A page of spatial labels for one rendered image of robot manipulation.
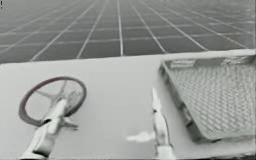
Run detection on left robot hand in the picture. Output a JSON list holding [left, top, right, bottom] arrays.
[[42, 96, 80, 135]]

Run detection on dark steering wheel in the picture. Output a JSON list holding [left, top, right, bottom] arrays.
[[18, 76, 88, 128]]

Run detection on grey mesh tray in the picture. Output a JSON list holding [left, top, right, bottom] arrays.
[[158, 54, 256, 145]]

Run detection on grey table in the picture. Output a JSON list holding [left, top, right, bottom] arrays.
[[0, 48, 256, 160]]

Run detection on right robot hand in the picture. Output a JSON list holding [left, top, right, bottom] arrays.
[[126, 87, 174, 148]]

